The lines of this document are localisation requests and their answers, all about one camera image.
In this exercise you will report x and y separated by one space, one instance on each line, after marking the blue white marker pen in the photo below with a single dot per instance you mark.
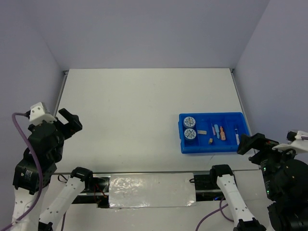
237 135

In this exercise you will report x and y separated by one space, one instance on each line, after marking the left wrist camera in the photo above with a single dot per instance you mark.
39 113

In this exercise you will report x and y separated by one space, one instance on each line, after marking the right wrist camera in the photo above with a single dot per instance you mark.
296 141

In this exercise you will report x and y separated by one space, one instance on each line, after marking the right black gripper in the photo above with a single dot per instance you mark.
256 139

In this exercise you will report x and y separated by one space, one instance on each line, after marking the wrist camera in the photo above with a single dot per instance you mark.
296 141
39 113

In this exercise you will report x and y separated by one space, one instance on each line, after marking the silver foil sheet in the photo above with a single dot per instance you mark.
151 190

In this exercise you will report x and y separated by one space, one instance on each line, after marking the blue transparent case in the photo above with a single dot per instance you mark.
217 131

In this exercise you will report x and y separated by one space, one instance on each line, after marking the grey speckled eraser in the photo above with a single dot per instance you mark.
202 132

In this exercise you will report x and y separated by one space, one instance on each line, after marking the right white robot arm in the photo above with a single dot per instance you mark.
284 215

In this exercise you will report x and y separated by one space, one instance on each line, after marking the blue slime jar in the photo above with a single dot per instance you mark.
190 135
189 122

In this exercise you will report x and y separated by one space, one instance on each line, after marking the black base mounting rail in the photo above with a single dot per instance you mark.
97 193

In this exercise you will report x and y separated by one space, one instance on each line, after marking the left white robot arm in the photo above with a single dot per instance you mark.
33 174

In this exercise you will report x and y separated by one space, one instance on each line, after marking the blue plastic divided bin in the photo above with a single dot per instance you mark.
227 120

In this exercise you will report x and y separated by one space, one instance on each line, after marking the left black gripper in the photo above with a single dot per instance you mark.
73 125

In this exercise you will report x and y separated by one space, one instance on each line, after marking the orange transparent case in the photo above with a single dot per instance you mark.
222 133

